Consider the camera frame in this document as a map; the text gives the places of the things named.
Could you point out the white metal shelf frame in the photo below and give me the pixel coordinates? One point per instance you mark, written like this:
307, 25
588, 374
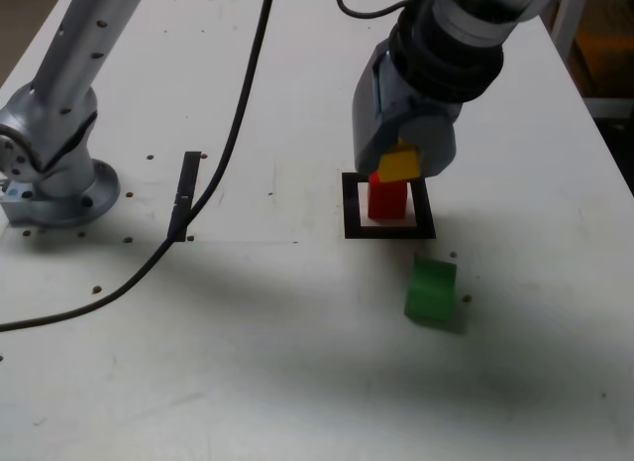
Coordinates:
567, 20

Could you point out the black tape strip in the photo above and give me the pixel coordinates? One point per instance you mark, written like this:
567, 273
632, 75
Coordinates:
185, 173

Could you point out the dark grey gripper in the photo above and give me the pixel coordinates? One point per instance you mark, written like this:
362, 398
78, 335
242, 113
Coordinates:
431, 106

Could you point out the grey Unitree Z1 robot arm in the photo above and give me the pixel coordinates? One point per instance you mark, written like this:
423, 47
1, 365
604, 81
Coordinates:
49, 109

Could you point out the black tape square outline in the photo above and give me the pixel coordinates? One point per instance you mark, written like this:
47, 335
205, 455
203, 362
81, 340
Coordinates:
349, 208

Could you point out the green cube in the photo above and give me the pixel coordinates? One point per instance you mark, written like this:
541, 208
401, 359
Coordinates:
428, 292

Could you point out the red cube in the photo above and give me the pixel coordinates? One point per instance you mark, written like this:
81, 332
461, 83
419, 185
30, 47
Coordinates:
386, 198

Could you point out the yellow cube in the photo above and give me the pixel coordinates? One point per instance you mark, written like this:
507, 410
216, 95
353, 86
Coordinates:
398, 166

